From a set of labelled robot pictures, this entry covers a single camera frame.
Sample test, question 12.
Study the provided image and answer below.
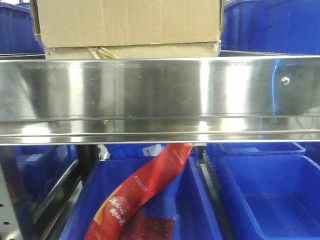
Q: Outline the worn brown cardboard box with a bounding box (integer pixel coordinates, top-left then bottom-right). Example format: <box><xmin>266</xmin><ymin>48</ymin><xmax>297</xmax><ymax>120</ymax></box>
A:
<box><xmin>30</xmin><ymin>0</ymin><xmax>224</xmax><ymax>60</ymax></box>

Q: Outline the blue plastic bin center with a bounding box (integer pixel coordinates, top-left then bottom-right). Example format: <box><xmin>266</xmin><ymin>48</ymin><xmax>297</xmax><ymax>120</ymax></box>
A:
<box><xmin>59</xmin><ymin>156</ymin><xmax>223</xmax><ymax>240</ymax></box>

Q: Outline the blue plastic bin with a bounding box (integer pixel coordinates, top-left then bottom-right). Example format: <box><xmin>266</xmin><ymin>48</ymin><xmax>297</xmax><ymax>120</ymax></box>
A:
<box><xmin>204</xmin><ymin>142</ymin><xmax>320</xmax><ymax>240</ymax></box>
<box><xmin>59</xmin><ymin>156</ymin><xmax>223</xmax><ymax>240</ymax></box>

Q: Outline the red snack bag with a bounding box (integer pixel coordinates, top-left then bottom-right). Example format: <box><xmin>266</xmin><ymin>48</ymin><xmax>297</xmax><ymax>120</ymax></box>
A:
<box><xmin>84</xmin><ymin>143</ymin><xmax>194</xmax><ymax>240</ymax></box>

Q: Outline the blue bin lower left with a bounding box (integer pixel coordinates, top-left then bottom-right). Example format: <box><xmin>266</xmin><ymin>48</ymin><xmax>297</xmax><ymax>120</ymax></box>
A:
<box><xmin>13</xmin><ymin>145</ymin><xmax>77</xmax><ymax>202</ymax></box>

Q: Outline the blue plastic bin right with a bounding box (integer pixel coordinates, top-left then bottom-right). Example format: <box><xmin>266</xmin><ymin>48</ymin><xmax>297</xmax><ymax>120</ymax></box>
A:
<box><xmin>204</xmin><ymin>142</ymin><xmax>320</xmax><ymax>240</ymax></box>

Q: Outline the blue bin upper right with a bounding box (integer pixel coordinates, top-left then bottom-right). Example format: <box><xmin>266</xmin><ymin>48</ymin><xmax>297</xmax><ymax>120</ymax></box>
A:
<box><xmin>221</xmin><ymin>0</ymin><xmax>320</xmax><ymax>55</ymax></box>

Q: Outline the blue bin upper left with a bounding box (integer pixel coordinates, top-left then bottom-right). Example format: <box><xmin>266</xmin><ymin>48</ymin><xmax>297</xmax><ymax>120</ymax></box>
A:
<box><xmin>0</xmin><ymin>2</ymin><xmax>44</xmax><ymax>54</ymax></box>

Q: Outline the stainless steel shelf rail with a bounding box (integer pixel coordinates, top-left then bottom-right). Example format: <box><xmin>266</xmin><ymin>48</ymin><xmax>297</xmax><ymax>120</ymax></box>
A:
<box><xmin>0</xmin><ymin>55</ymin><xmax>320</xmax><ymax>146</ymax></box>

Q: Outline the perforated steel shelf post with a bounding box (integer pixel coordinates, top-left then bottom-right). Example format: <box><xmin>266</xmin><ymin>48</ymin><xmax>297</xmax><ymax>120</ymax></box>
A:
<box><xmin>0</xmin><ymin>146</ymin><xmax>38</xmax><ymax>240</ymax></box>

